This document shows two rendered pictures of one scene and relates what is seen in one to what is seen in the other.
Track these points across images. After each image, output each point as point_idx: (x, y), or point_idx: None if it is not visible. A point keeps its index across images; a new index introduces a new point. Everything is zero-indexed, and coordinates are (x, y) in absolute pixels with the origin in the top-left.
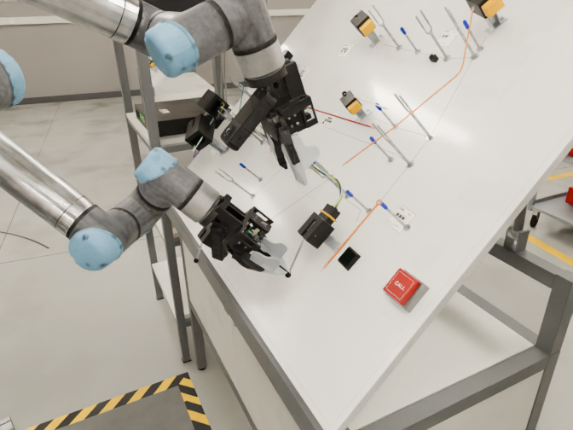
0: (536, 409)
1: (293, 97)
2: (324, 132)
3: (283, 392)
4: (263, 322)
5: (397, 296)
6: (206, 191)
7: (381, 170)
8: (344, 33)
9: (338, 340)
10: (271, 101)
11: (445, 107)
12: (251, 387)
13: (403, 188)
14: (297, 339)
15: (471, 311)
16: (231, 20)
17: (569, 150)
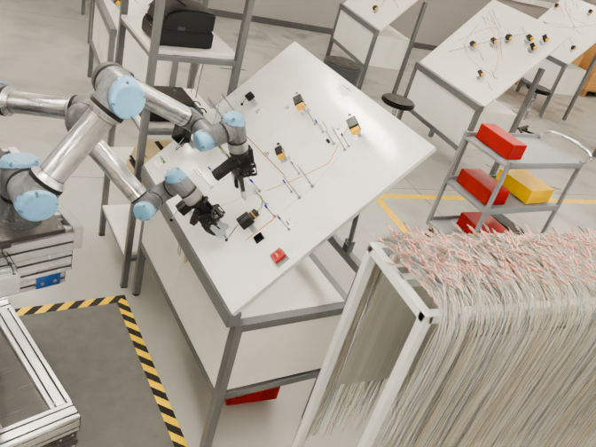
0: None
1: (248, 162)
2: (262, 160)
3: (213, 295)
4: (207, 261)
5: (275, 259)
6: (197, 192)
7: (286, 196)
8: (289, 94)
9: (245, 275)
10: (238, 163)
11: (324, 172)
12: (186, 301)
13: (293, 209)
14: (224, 272)
15: (320, 279)
16: (230, 135)
17: (359, 212)
